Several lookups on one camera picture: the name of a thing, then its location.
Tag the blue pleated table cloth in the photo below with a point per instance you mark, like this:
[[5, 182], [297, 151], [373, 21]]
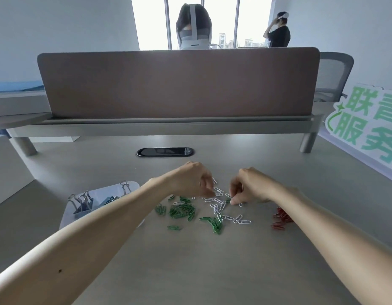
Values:
[[14, 86]]

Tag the white head-mounted headset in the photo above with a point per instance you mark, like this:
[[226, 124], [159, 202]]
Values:
[[283, 15], [194, 44]]

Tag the grey mesh office chair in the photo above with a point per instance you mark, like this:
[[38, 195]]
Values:
[[332, 73]]

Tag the large glass window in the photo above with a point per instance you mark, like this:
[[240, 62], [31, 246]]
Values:
[[151, 22]]

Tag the person's left hand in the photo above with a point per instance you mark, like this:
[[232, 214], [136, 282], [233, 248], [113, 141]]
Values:
[[189, 179]]

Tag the clear plastic organizer tray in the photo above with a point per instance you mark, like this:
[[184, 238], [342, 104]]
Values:
[[68, 219]]

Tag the grey divider base rail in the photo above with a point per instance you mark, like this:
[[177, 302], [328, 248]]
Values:
[[183, 127]]

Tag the brown desk divider panel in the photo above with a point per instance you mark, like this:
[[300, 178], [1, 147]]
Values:
[[183, 82]]

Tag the person's right forearm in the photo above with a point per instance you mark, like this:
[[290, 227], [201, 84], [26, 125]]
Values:
[[335, 241]]

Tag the person's right hand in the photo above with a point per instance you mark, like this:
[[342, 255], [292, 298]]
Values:
[[253, 185]]

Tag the white sign with green lettering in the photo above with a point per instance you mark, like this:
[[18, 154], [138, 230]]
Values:
[[358, 130]]

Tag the pile of coloured paper clips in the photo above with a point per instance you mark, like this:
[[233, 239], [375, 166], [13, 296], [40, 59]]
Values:
[[181, 211]]

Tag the person's left forearm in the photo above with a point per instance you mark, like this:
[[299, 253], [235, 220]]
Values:
[[87, 241]]

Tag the pile of colourful binder clips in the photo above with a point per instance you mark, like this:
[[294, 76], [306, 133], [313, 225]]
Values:
[[83, 203]]

